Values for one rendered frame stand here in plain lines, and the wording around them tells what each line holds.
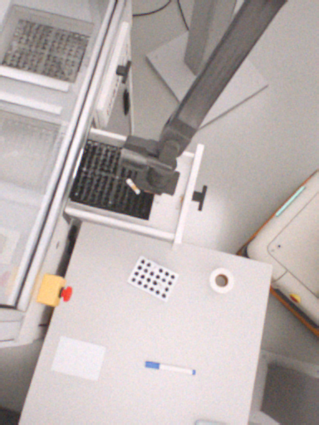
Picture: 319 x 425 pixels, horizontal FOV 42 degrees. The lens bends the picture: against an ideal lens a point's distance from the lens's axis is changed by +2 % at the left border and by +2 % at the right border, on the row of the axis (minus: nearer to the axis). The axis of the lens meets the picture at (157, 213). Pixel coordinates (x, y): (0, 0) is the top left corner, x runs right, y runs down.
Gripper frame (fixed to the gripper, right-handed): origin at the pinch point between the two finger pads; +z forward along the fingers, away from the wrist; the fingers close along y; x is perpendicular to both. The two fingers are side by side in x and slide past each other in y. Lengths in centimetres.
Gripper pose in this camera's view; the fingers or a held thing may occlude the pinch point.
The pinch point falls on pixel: (153, 188)
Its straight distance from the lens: 108.4
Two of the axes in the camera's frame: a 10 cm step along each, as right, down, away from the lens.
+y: -9.5, -3.0, -0.7
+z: -1.4, 2.2, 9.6
